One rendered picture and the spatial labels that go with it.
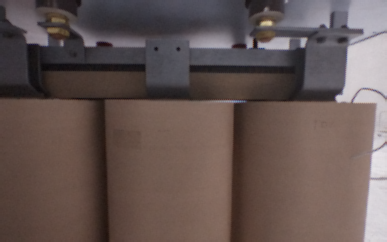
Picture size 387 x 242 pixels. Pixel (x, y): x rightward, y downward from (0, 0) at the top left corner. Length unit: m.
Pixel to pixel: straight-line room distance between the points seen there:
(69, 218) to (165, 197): 0.30
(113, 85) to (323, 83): 0.63
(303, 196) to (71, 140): 0.67
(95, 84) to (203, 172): 0.44
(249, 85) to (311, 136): 0.24
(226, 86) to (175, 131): 0.24
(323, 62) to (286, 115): 0.19
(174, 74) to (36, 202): 0.51
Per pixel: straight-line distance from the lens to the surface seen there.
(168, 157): 0.53
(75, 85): 0.74
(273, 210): 0.65
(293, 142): 0.59
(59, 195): 0.69
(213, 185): 0.57
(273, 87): 0.70
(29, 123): 0.66
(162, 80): 0.55
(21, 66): 0.71
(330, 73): 0.68
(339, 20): 0.81
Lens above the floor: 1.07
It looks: 5 degrees down
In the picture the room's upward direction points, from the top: 1 degrees clockwise
